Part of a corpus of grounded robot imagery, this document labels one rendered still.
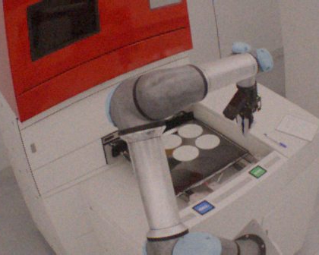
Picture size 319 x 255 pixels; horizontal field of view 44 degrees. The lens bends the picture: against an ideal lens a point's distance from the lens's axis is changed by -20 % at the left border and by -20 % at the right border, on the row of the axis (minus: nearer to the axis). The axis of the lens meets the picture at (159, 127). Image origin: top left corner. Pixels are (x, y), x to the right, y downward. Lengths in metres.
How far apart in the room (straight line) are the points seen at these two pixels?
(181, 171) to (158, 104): 0.72
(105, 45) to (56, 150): 0.45
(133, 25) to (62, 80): 0.34
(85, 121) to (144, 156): 0.69
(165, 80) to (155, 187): 0.26
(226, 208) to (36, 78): 0.80
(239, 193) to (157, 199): 0.46
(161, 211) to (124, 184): 0.72
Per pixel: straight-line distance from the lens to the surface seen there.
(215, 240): 1.12
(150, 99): 1.10
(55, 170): 1.86
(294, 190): 1.92
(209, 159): 1.84
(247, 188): 1.59
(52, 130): 1.77
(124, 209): 1.78
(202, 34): 4.08
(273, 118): 1.96
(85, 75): 1.70
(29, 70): 1.58
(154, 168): 1.18
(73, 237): 2.10
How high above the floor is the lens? 1.99
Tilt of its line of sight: 32 degrees down
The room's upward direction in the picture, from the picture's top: 7 degrees counter-clockwise
